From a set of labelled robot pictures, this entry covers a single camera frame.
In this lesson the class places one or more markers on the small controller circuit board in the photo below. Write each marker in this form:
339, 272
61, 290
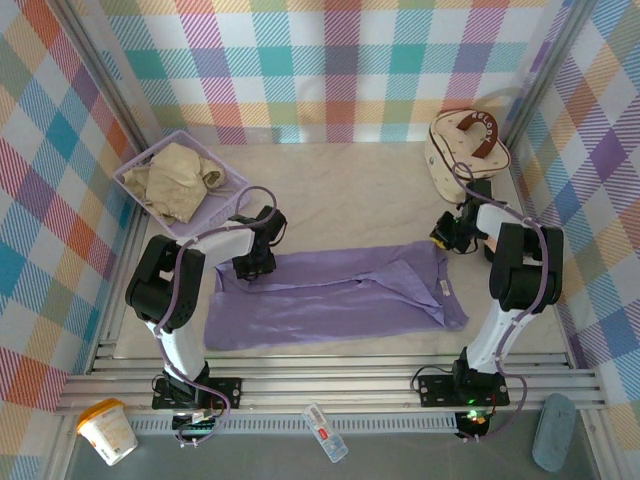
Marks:
472, 417
197, 425

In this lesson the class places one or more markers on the white and orange paper cup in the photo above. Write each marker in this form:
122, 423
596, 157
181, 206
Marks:
107, 430

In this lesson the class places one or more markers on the purple t-shirt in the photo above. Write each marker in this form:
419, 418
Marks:
310, 310

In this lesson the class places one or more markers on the blue-grey oval case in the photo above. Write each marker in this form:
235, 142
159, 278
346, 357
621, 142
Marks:
554, 432

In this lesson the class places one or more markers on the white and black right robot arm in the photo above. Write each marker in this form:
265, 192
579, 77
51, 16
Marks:
525, 270

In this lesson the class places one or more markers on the lilac plastic mesh basket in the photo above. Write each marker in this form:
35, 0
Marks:
225, 205

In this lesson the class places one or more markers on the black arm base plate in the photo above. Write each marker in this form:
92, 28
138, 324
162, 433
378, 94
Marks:
435, 390
227, 390

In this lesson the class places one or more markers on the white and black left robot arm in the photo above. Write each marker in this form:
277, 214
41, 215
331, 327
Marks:
160, 280

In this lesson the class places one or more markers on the aluminium rail frame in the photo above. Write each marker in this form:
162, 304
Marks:
325, 385

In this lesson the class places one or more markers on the aluminium frame post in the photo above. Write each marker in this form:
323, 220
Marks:
107, 80
548, 75

